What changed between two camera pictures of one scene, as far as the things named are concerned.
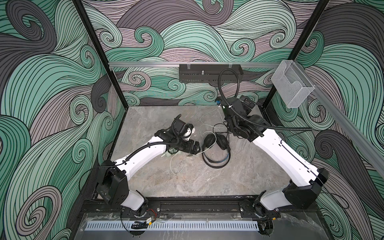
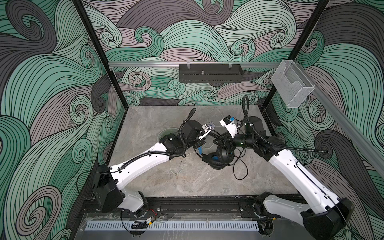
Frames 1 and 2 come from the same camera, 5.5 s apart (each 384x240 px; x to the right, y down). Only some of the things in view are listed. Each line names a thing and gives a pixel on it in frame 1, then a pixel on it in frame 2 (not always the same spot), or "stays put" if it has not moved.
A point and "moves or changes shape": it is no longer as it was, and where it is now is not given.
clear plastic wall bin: [293, 87] stays put
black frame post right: [316, 17] stays put
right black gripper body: [232, 126] -> [242, 140]
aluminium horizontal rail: [148, 64] stays put
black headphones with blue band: [211, 140] moves or changes shape
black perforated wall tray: [209, 73] stays put
